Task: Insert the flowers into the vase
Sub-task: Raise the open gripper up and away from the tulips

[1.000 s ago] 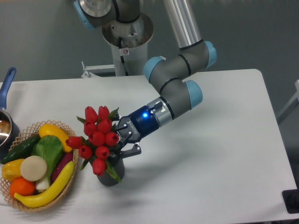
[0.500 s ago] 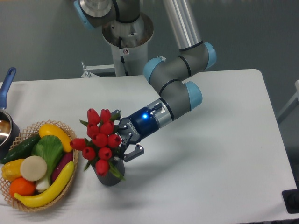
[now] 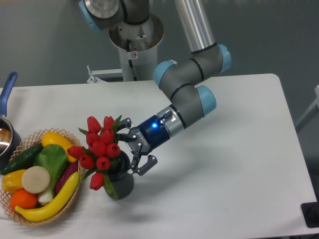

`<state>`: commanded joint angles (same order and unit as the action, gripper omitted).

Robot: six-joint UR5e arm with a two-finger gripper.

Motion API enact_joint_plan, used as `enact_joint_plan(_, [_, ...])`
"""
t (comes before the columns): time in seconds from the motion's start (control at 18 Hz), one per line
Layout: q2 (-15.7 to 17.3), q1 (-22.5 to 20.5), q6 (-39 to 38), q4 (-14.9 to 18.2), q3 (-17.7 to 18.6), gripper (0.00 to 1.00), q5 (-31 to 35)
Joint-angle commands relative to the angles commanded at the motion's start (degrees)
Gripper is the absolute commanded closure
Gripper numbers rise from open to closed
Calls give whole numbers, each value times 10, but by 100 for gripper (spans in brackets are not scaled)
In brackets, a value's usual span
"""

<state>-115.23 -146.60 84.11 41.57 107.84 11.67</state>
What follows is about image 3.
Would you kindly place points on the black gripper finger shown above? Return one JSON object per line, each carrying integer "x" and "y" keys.
{"x": 120, "y": 125}
{"x": 142, "y": 161}

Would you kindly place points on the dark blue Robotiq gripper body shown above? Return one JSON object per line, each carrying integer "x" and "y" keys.
{"x": 150, "y": 134}

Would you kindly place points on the red tulip bouquet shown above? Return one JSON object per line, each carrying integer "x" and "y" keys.
{"x": 102, "y": 152}

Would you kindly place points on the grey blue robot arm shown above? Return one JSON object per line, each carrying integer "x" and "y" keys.
{"x": 189, "y": 99}

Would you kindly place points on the dark grey ribbed vase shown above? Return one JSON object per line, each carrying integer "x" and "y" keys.
{"x": 119, "y": 182}

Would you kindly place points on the purple sweet potato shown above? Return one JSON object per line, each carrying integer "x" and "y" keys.
{"x": 70, "y": 169}

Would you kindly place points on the yellow squash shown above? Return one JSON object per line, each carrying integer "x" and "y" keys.
{"x": 56, "y": 138}

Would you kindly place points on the green bok choy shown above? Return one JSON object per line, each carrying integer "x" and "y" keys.
{"x": 54, "y": 159}

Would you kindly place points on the green cucumber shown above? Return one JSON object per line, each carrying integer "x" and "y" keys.
{"x": 24, "y": 160}

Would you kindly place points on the yellow banana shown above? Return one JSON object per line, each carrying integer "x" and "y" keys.
{"x": 56, "y": 205}

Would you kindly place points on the beige round slice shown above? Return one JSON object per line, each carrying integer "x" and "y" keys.
{"x": 35, "y": 179}

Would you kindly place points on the yellow bell pepper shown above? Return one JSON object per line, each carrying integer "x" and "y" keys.
{"x": 12, "y": 182}

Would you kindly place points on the orange fruit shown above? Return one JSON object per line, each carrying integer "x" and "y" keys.
{"x": 23, "y": 199}

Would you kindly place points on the woven wicker basket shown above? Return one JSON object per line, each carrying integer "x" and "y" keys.
{"x": 25, "y": 144}

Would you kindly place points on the black device at table edge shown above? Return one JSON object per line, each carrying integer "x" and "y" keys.
{"x": 311, "y": 214}

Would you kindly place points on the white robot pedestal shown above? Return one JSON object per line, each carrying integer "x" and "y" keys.
{"x": 138, "y": 50}

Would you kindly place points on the blue handled saucepan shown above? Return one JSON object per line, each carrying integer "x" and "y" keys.
{"x": 9, "y": 138}

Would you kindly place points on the white frame at right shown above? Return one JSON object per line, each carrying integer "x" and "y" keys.
{"x": 309, "y": 113}

